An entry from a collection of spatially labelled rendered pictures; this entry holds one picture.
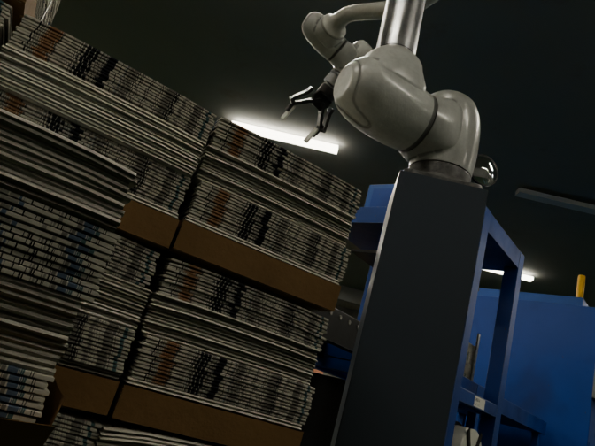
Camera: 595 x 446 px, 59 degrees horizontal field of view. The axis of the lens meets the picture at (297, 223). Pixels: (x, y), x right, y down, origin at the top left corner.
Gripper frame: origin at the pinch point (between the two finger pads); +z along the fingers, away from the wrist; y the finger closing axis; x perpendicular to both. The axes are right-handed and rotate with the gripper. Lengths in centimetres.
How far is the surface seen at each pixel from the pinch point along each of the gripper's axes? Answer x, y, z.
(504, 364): -21, 171, 14
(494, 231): 0, 119, -32
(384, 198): 60, 101, -11
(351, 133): 291, 189, -55
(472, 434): -43, 156, 49
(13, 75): -109, -86, 27
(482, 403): -38, 153, 35
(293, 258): -117, -41, 22
